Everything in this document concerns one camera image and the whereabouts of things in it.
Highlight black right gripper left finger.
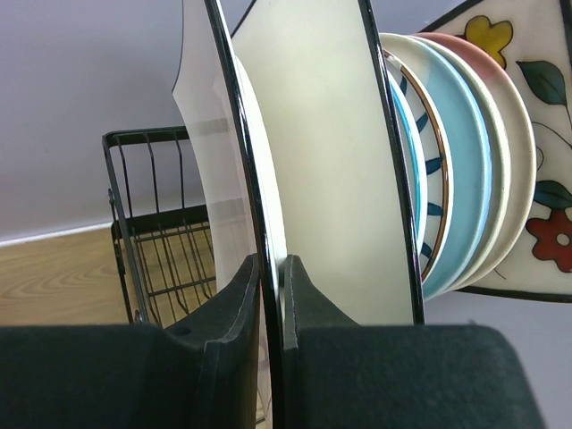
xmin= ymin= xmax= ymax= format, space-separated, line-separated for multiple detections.
xmin=165 ymin=255 xmax=259 ymax=428

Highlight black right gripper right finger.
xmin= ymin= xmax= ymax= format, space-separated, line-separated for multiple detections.
xmin=282 ymin=255 xmax=358 ymax=428

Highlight white square plate black rim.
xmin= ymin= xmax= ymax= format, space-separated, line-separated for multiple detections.
xmin=172 ymin=1 xmax=286 ymax=428

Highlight floral round plate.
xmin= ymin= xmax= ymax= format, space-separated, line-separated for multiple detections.
xmin=388 ymin=73 xmax=428 ymax=281

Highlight blue striped round plate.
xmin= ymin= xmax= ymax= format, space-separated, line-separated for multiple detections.
xmin=384 ymin=51 xmax=453 ymax=281

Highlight light blue round plate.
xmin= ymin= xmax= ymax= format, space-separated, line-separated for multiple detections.
xmin=380 ymin=32 xmax=492 ymax=299

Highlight cream round plate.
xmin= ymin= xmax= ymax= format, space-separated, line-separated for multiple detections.
xmin=415 ymin=33 xmax=514 ymax=290

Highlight pink round plate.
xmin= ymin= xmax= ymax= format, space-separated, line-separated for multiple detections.
xmin=416 ymin=32 xmax=536 ymax=290

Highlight flower pattern square plate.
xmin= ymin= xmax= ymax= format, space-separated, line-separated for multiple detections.
xmin=424 ymin=1 xmax=571 ymax=302

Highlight black wire dish rack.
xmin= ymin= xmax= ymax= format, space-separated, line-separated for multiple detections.
xmin=102 ymin=126 xmax=216 ymax=328

